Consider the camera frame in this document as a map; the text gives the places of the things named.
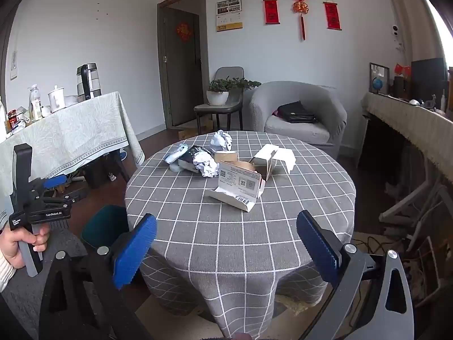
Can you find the grey door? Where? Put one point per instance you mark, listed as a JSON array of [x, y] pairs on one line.
[[182, 78]]

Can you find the person's grey fleece pants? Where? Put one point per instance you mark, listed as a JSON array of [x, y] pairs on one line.
[[67, 244]]

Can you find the teal bin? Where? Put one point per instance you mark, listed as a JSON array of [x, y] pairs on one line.
[[106, 223]]

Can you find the side table, pale green cloth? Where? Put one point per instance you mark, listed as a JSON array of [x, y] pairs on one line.
[[70, 131]]

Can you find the wall calendar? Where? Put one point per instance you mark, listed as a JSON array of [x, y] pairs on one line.
[[229, 16]]

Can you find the light blue bag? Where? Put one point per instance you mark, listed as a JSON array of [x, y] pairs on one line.
[[176, 152]]

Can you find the person's left forearm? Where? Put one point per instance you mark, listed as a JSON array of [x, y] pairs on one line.
[[5, 272]]

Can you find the small red flags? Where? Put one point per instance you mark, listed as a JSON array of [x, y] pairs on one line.
[[402, 69]]

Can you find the brown paper cup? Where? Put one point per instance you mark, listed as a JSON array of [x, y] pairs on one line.
[[225, 156]]

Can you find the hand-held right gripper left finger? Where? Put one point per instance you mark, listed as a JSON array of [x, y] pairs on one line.
[[136, 251]]

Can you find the white folding rack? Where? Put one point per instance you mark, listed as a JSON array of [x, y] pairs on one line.
[[417, 216]]

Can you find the red door decoration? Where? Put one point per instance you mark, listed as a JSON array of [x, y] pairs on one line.
[[184, 32]]

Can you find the flat cardboard box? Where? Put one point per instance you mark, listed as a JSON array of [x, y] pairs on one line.
[[187, 133]]

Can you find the potted green plant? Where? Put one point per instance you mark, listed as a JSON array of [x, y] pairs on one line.
[[217, 97]]

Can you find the white lidded mug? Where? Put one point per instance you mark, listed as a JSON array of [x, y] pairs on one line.
[[56, 101]]

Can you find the white cardboard box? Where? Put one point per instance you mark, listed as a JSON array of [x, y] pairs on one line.
[[263, 159]]

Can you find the white paper ball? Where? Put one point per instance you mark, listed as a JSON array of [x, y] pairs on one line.
[[207, 164], [221, 140]]

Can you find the red hanging scroll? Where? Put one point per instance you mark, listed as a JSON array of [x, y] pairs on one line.
[[271, 10], [332, 16]]

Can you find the grey armchair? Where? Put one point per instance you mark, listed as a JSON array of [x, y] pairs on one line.
[[300, 94]]

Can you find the person's left hand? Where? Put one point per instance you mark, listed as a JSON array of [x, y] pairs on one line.
[[10, 248]]

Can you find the glass bowl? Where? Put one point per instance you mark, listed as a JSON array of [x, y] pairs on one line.
[[72, 100]]

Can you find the grey checked tablecloth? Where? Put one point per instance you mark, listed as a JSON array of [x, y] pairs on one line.
[[230, 248]]

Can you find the glass electric kettle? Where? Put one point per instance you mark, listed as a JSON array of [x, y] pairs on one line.
[[88, 81]]

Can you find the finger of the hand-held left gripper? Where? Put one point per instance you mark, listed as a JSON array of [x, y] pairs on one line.
[[55, 181], [70, 197]]

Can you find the clear plastic bottle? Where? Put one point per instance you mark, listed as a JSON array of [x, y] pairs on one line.
[[35, 104]]

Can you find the black printed packet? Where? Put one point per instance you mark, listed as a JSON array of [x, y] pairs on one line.
[[189, 156]]

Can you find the grey dining chair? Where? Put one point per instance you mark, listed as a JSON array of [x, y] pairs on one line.
[[230, 74]]

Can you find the blue desk globe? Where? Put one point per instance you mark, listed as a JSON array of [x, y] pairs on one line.
[[377, 84]]

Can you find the black handbag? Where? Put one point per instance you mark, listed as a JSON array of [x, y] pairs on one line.
[[295, 111]]

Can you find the framed picture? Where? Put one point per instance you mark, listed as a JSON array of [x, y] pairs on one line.
[[384, 69]]

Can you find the black table leg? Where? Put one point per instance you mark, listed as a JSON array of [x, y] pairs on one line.
[[121, 166]]

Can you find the white security camera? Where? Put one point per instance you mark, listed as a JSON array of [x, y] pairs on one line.
[[396, 32]]

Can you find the white labelled carton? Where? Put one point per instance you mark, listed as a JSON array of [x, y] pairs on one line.
[[239, 184]]

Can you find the cabinet with beige cloth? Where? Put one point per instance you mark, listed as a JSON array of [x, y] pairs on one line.
[[414, 124]]

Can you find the red lidded jar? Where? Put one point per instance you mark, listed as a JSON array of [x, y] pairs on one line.
[[12, 117]]

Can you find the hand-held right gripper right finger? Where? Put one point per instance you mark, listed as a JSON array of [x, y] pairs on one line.
[[318, 248]]

